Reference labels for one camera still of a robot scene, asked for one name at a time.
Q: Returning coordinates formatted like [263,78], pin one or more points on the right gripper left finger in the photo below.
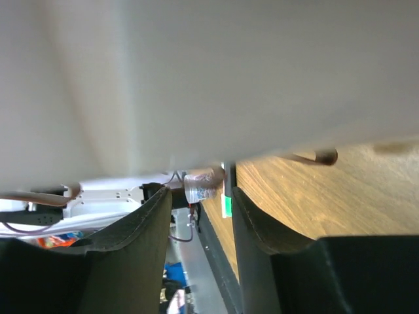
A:
[115,270]

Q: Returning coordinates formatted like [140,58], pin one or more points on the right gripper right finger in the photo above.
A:
[283,271]

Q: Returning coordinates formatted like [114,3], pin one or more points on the white drawer cabinet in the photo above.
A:
[112,89]

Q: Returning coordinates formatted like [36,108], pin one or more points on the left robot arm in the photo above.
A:
[101,203]

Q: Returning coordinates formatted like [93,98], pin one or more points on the green black highlighter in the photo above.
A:
[226,200]

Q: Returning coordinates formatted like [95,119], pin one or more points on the clear round clip jar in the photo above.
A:
[203,186]

